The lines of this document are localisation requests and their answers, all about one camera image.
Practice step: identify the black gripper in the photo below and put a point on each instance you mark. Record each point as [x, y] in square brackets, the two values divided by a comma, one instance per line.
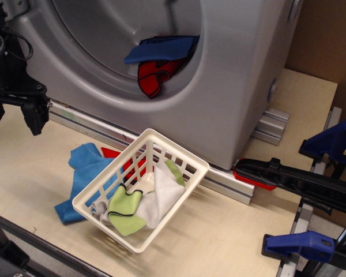
[30, 94]

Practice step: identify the red cloth with black trim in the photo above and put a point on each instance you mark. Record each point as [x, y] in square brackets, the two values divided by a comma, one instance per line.
[151, 75]

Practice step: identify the dark blue cloth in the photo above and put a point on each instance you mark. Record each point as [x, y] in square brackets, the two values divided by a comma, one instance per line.
[162, 48]

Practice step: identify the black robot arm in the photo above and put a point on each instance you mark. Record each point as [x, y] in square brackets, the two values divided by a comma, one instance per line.
[15, 49]

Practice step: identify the grey toy washing machine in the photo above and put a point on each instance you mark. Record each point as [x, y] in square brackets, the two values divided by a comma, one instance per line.
[210, 106]

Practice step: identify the white plastic laundry basket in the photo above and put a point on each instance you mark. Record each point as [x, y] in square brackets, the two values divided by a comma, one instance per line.
[136, 195]

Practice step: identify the light blue microfibre cloth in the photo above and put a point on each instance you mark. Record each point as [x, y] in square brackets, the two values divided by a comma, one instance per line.
[88, 162]

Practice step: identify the red cloth under basket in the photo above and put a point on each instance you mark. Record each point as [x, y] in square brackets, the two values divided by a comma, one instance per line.
[132, 169]

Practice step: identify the green cloth with black trim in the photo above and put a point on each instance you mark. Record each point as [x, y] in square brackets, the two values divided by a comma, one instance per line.
[124, 210]

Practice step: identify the white grey cloth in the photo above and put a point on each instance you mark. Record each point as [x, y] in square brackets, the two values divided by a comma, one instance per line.
[164, 196]

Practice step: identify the short aluminium extrusion block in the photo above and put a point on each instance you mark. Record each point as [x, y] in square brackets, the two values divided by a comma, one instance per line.
[271, 126]

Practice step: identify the brown cardboard box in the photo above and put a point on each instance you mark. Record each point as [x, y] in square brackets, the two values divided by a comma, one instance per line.
[318, 47]

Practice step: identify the black red bar clamp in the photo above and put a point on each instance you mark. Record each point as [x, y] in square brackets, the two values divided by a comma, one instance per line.
[316, 189]

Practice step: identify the blue Irwin clamp upper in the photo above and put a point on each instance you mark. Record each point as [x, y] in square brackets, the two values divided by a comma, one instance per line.
[331, 141]

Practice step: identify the black metal table frame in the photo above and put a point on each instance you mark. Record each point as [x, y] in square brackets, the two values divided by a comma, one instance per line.
[22, 253]

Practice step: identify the blue clamp handle lower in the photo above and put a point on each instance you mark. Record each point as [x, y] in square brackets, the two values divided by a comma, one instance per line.
[311, 245]

